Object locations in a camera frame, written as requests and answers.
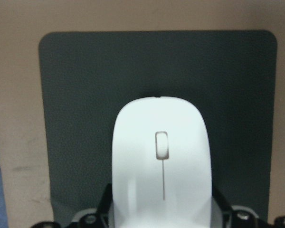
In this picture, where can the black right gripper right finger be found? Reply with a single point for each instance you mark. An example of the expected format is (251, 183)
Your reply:
(226, 216)

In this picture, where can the white computer mouse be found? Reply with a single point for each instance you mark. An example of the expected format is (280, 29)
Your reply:
(161, 165)

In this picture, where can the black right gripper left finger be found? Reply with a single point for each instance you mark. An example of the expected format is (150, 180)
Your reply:
(95, 217)

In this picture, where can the black mousepad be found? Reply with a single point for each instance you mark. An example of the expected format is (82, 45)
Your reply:
(87, 77)

